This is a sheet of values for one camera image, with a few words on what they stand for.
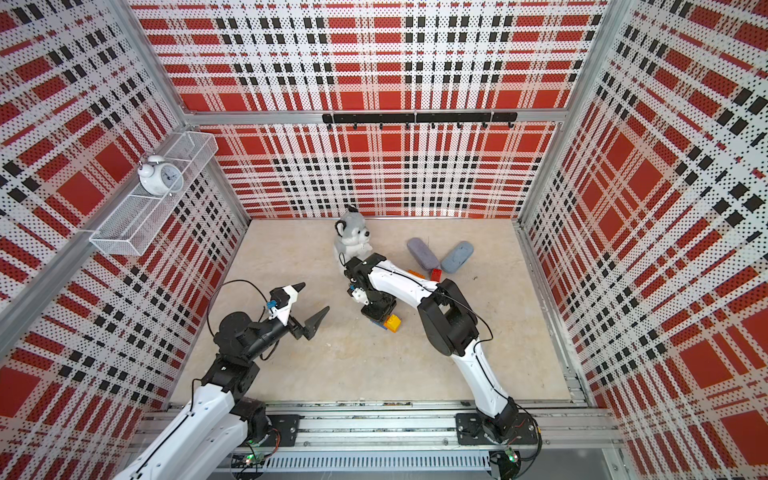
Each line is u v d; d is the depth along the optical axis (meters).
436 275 1.01
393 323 0.86
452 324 0.55
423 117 0.90
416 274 0.62
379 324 0.92
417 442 0.73
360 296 0.86
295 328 0.66
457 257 1.07
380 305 0.81
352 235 0.93
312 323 0.67
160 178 0.70
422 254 1.08
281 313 0.62
